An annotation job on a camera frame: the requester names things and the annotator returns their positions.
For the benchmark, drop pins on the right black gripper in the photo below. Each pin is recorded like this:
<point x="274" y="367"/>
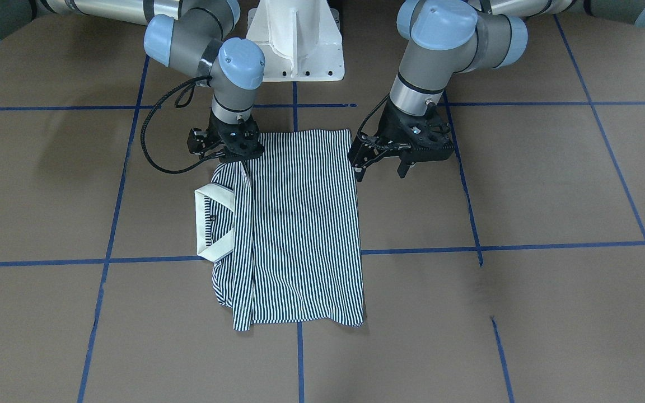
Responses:
<point x="215" y="136"/>

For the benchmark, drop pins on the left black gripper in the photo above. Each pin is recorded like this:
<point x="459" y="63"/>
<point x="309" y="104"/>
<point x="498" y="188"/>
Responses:
<point x="385" y="125"/>

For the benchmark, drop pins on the navy white striped polo shirt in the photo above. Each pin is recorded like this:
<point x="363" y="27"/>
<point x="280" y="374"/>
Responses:
<point x="282" y="232"/>

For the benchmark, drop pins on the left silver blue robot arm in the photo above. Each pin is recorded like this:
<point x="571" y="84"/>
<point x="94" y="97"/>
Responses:
<point x="446" y="38"/>

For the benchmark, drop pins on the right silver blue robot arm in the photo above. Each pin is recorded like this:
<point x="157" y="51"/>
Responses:
<point x="87" y="54"/>

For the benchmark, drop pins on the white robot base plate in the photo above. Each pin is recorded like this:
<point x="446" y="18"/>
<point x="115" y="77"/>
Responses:
<point x="301" y="40"/>

